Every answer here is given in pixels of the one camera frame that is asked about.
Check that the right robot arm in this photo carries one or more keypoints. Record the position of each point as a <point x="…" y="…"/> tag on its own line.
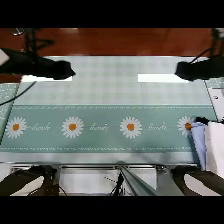
<point x="213" y="68"/>

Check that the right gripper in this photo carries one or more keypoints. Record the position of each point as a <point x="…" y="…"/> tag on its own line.
<point x="187" y="70"/>

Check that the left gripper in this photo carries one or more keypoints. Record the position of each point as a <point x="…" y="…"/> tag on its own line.
<point x="62" y="70"/>

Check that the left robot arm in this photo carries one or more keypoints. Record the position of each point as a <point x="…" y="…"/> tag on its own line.
<point x="23" y="63"/>

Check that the light blue garment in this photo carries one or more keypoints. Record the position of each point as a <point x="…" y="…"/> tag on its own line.
<point x="199" y="143"/>

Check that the white garment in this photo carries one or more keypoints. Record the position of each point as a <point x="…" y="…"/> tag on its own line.
<point x="216" y="150"/>

